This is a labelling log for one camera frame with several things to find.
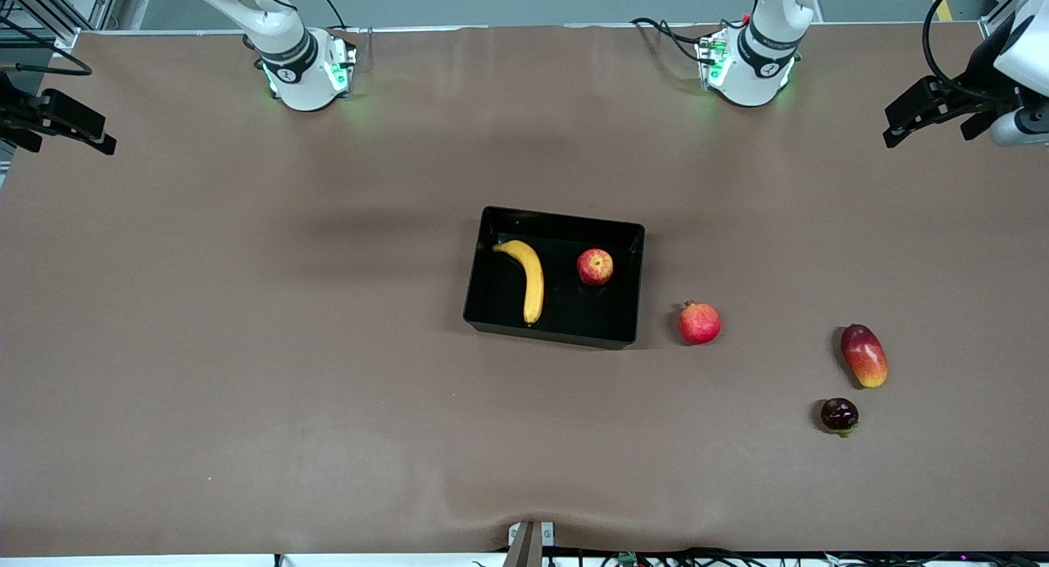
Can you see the aluminium frame profile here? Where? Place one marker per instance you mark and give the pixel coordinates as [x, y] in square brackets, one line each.
[987, 28]
[57, 6]

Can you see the red yellow apple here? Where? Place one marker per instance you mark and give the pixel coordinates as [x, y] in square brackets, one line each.
[595, 267]

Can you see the red pomegranate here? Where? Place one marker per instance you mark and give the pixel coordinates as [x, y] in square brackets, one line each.
[699, 324]

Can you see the grey camera post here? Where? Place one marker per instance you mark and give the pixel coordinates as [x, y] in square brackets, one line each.
[524, 551]

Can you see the silver camera bracket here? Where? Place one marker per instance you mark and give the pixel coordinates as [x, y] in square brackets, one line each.
[547, 534]

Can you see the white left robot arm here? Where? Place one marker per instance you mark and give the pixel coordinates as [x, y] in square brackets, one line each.
[750, 75]

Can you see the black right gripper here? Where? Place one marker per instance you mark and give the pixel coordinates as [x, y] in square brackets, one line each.
[18, 112]

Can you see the red yellow mango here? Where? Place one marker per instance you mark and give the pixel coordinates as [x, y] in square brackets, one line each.
[865, 356]

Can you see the yellow banana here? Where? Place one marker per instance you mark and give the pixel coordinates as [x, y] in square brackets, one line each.
[533, 276]

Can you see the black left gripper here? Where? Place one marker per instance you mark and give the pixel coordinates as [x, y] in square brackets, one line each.
[973, 90]

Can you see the dark purple mangosteen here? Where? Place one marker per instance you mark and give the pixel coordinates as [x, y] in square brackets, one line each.
[839, 415]

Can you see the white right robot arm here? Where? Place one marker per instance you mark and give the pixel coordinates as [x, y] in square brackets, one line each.
[303, 83]

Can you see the black plastic box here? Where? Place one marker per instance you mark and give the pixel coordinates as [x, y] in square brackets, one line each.
[574, 315]

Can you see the brown table mat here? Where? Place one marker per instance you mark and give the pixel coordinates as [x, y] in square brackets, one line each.
[328, 428]

